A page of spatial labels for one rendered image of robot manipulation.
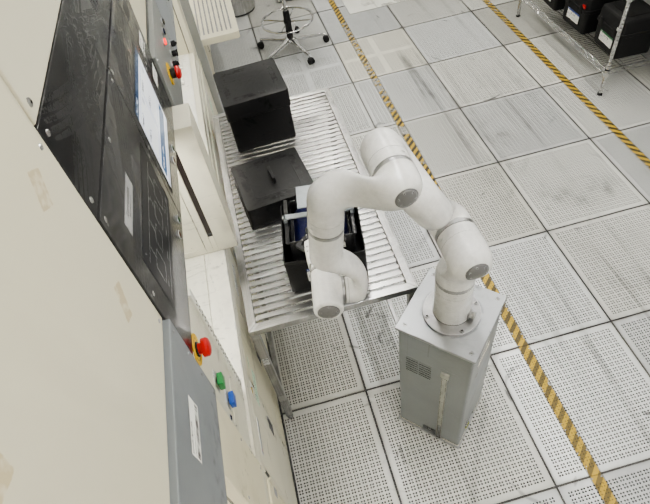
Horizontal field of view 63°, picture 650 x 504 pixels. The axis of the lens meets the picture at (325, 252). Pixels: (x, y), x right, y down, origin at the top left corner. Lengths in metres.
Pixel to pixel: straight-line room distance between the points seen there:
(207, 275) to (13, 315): 1.40
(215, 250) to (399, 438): 1.13
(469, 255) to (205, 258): 0.95
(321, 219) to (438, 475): 1.43
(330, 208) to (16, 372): 0.84
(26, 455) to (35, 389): 0.06
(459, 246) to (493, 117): 2.44
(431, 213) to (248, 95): 1.27
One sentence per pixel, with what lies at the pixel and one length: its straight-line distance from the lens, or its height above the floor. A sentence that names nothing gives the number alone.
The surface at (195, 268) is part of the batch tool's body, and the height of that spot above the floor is 0.87.
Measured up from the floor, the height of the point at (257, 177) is 0.86.
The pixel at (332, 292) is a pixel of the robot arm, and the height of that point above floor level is 1.10.
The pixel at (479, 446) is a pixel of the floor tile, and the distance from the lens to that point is 2.43.
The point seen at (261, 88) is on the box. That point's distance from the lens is 2.40.
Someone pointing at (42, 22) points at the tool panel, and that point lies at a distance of 0.84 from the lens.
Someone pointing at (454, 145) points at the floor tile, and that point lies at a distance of 3.57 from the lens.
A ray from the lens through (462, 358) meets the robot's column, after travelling 1.73.
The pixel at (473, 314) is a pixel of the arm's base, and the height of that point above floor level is 0.80.
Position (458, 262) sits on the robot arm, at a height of 1.16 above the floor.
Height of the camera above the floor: 2.28
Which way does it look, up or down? 50 degrees down
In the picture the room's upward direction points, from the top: 11 degrees counter-clockwise
